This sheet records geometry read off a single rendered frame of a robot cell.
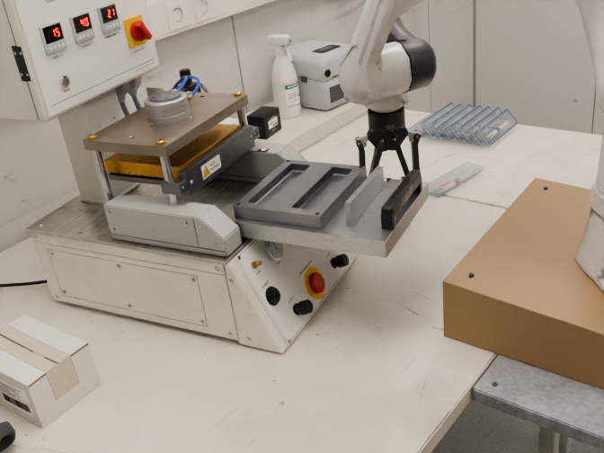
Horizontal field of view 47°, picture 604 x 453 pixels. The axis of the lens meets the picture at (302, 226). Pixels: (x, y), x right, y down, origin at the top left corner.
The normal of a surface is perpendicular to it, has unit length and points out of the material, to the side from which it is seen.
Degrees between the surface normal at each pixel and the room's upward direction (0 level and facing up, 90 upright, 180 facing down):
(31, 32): 90
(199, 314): 90
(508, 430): 0
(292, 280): 65
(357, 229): 0
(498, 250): 5
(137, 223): 90
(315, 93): 90
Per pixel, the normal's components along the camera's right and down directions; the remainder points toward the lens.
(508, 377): -0.11, -0.88
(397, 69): 0.44, 0.24
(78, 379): 0.81, 0.19
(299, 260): 0.76, -0.26
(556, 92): -0.62, 0.43
